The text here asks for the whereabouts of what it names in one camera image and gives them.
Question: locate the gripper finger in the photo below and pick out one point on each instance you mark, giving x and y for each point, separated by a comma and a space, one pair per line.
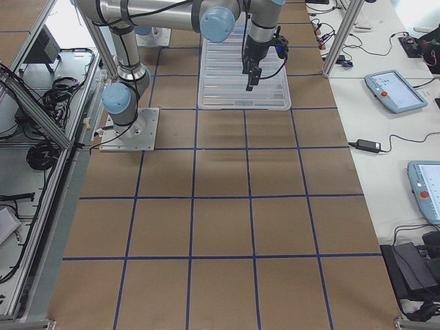
254, 77
249, 86

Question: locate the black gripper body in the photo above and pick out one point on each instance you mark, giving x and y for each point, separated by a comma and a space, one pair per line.
256, 50

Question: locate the clear plastic box lid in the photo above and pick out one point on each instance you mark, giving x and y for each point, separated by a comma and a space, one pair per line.
222, 85

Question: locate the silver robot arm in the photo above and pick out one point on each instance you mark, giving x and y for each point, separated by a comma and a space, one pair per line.
131, 21

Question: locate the black power adapter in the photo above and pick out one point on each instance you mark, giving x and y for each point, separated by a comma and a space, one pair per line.
369, 146

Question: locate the blue teach pendant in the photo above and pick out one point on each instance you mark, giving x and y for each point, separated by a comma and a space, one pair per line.
424, 181
394, 92

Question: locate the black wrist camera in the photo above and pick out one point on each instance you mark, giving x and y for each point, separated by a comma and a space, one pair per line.
281, 44

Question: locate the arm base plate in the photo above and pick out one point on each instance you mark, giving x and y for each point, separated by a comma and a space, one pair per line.
140, 137

